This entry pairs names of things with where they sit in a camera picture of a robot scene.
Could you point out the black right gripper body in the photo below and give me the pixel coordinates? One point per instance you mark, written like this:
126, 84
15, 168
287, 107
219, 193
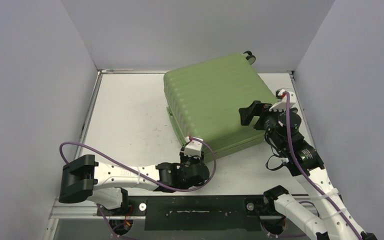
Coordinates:
262, 115

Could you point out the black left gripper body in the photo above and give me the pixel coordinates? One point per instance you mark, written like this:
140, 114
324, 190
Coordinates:
185, 159

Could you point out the green suitcase with blue lining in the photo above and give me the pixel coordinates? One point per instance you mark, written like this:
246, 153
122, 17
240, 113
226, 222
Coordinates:
203, 101

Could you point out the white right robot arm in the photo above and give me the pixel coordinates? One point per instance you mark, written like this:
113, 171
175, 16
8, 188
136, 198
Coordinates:
281, 131

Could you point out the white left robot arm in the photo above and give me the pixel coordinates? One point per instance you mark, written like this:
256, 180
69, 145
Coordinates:
86, 179

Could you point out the far left suitcase wheel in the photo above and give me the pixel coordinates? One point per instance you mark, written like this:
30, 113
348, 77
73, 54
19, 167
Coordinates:
249, 57

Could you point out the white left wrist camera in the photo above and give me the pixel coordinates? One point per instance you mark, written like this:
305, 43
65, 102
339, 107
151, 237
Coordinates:
193, 146

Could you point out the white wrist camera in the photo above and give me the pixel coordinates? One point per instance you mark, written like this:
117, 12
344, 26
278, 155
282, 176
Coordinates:
281, 104
193, 146

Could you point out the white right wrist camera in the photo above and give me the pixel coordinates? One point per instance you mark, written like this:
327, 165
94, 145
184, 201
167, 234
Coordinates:
281, 104

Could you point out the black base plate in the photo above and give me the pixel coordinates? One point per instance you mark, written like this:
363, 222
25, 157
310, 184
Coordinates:
204, 213

